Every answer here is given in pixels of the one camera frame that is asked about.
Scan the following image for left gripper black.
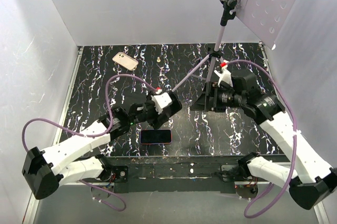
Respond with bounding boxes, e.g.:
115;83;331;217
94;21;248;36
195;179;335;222
129;91;169;128

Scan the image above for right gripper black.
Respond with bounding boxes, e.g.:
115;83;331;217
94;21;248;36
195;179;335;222
190;81;245;113

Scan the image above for black smartphone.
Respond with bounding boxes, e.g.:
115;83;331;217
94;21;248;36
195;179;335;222
140;129;172;145

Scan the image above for pink phone case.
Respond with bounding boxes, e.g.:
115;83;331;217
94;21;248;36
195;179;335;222
112;52;138;71

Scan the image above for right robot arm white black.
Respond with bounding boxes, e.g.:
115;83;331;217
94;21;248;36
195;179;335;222
190;70;336;210

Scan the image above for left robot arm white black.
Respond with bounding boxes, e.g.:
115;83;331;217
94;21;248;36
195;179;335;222
22;91;182;200

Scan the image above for tripod stand silver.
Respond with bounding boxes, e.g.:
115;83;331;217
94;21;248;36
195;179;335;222
172;0;237;92

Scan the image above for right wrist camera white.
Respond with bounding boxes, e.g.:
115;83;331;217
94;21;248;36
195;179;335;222
214;61;233;87

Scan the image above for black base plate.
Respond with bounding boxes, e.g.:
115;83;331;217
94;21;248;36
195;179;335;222
100;155;256;194

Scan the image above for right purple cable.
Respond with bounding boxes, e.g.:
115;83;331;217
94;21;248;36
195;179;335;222
226;60;298;219

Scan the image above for purple cable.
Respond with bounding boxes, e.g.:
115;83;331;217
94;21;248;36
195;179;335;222
21;74;158;212
226;60;298;219

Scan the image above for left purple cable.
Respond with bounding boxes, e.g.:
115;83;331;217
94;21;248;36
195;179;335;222
21;74;158;212

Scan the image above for aluminium rail frame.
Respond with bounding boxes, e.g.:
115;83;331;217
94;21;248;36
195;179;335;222
23;41;330;224

